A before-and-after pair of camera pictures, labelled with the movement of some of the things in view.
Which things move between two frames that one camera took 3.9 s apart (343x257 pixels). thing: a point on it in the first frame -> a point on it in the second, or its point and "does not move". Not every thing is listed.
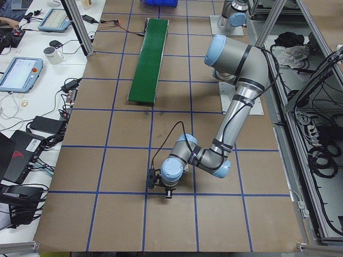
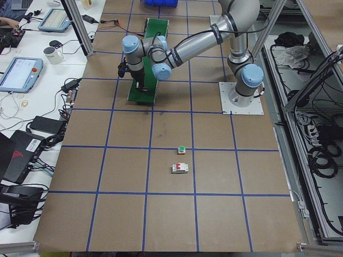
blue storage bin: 162,3 does not move
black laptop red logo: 18,155 does not move
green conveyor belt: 144,86 does not move
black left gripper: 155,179 -> 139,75
